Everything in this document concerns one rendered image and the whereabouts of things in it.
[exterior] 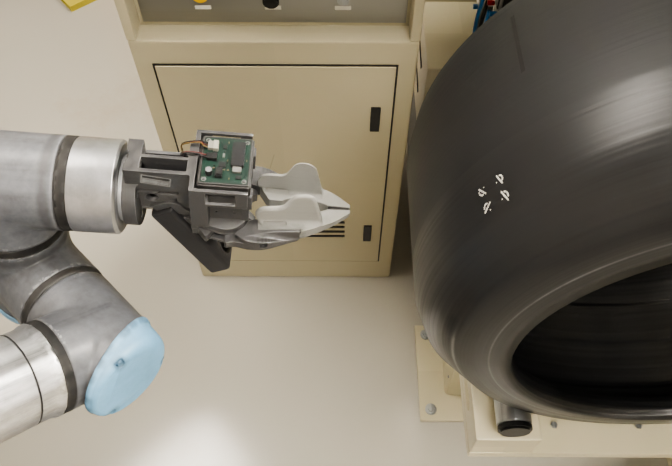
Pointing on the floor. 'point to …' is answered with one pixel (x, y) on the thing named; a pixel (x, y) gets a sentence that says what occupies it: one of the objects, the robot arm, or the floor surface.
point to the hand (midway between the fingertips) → (336, 214)
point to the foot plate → (433, 384)
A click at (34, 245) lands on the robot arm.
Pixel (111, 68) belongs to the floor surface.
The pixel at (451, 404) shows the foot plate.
